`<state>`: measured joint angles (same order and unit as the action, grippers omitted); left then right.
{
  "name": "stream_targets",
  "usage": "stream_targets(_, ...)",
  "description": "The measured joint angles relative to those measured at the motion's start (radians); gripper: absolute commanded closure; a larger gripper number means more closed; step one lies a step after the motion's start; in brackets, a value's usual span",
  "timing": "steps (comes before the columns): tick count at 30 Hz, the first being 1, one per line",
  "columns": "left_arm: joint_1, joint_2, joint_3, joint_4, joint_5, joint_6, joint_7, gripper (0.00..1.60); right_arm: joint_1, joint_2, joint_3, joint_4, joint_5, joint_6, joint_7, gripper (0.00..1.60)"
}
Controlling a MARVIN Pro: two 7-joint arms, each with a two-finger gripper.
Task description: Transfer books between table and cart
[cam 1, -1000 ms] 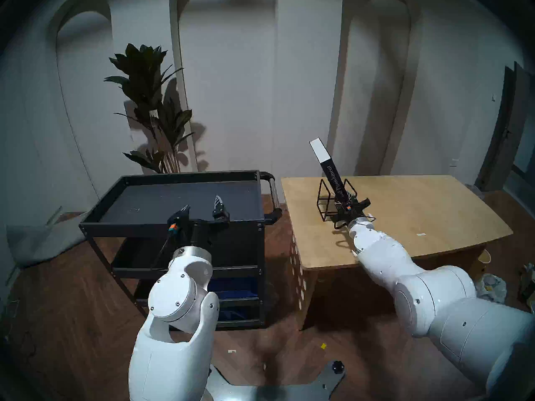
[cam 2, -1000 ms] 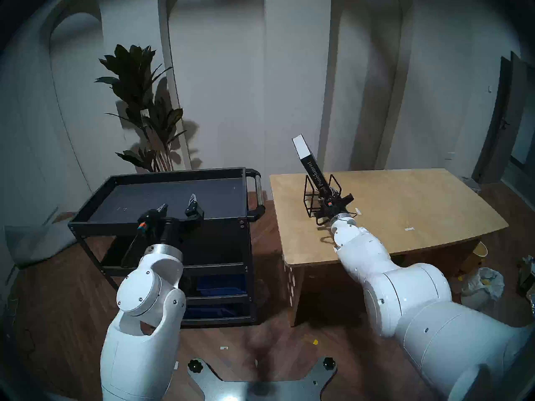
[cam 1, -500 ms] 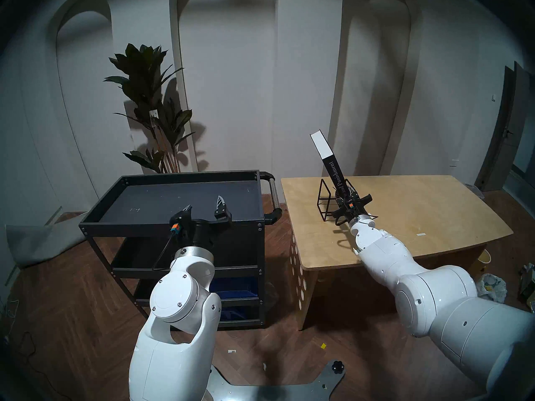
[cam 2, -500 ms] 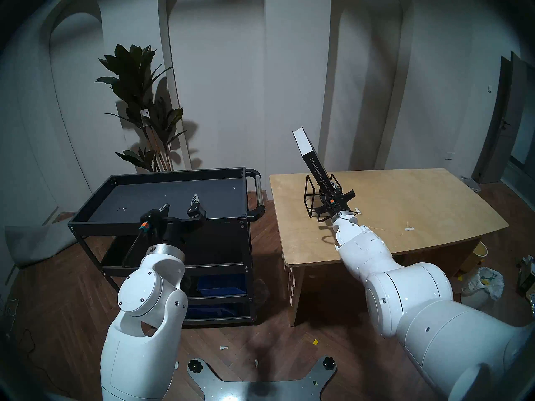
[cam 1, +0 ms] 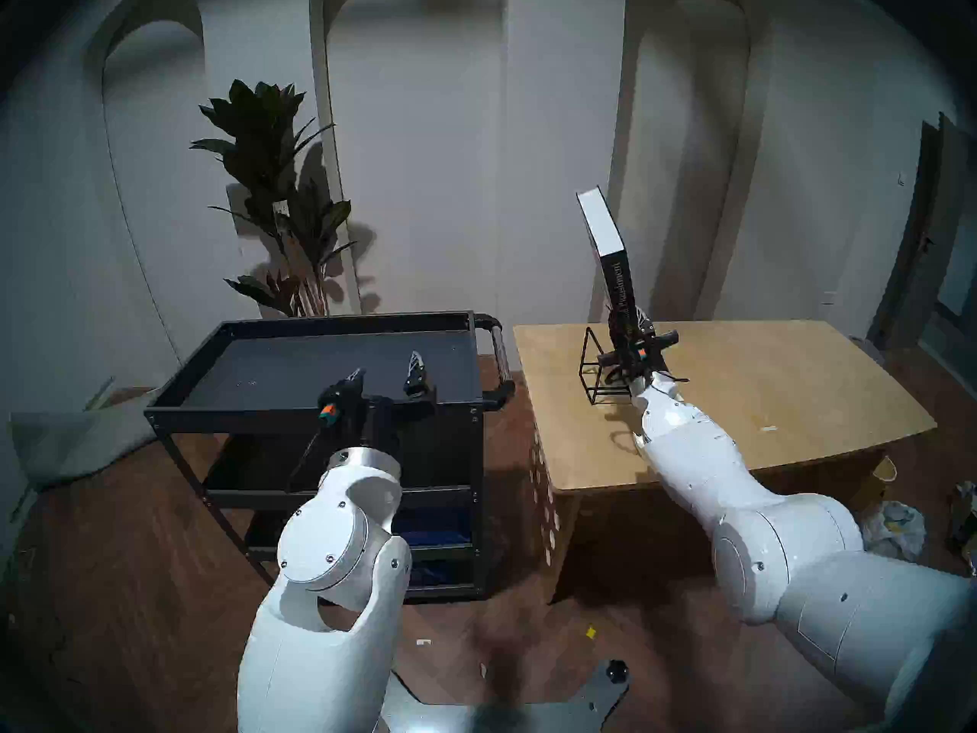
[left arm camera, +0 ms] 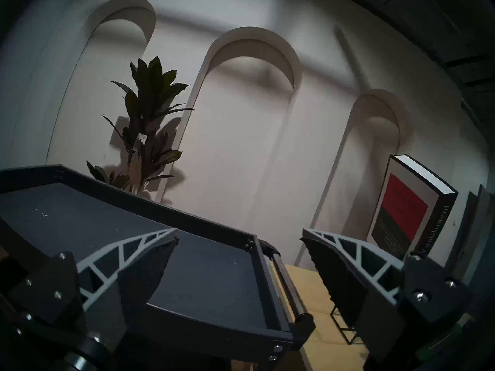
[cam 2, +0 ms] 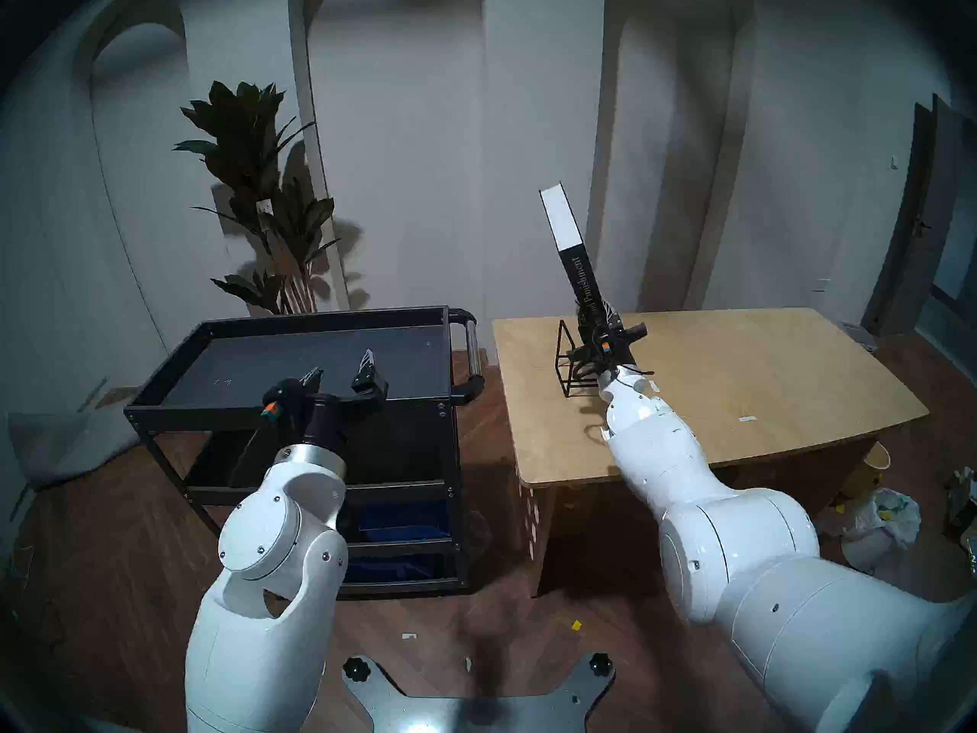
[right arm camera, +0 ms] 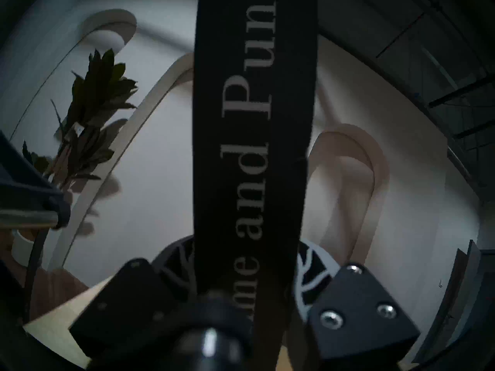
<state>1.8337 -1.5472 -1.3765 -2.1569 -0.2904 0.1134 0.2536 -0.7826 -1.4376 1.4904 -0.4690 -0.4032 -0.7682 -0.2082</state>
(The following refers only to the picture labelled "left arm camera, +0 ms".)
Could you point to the dark green leafy plant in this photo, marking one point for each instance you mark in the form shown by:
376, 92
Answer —
151, 88

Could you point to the dark grey door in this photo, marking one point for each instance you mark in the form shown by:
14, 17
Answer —
473, 227

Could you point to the black and red thick book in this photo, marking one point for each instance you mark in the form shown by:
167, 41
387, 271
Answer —
402, 208

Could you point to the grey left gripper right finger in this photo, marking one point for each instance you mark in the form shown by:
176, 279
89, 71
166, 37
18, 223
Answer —
381, 324

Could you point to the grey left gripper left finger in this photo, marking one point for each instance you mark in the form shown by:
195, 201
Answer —
101, 316

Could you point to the black three-shelf utility cart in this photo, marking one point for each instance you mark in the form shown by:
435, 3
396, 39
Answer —
193, 273

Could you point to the small white plant tag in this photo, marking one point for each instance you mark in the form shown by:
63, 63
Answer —
140, 139

